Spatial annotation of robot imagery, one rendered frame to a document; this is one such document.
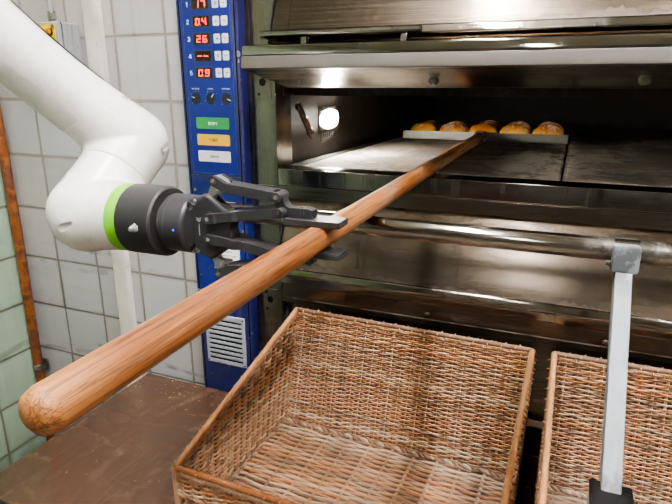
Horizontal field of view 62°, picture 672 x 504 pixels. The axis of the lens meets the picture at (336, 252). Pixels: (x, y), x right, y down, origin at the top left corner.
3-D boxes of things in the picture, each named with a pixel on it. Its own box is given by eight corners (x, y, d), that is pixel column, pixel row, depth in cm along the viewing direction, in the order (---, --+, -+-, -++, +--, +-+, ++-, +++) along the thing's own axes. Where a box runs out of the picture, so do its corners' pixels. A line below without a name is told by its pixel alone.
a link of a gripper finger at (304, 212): (279, 214, 68) (278, 189, 67) (317, 217, 66) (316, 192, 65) (273, 216, 66) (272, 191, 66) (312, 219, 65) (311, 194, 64)
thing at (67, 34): (55, 66, 146) (49, 25, 143) (84, 66, 142) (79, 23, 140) (30, 65, 140) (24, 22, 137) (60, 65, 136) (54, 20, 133)
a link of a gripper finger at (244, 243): (204, 232, 69) (203, 242, 70) (284, 256, 66) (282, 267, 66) (221, 225, 73) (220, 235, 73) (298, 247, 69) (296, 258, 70)
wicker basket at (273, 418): (296, 403, 143) (294, 303, 135) (526, 461, 121) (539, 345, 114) (171, 539, 101) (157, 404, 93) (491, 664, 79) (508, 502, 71)
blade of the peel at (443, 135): (567, 143, 181) (568, 135, 180) (402, 138, 200) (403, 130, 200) (567, 134, 213) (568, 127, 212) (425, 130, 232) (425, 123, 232)
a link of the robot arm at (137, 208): (113, 261, 72) (104, 190, 69) (170, 239, 82) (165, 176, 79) (151, 267, 69) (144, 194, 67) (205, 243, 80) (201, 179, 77)
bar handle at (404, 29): (257, 59, 112) (261, 61, 113) (417, 56, 100) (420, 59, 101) (258, 29, 111) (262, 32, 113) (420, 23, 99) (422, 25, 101)
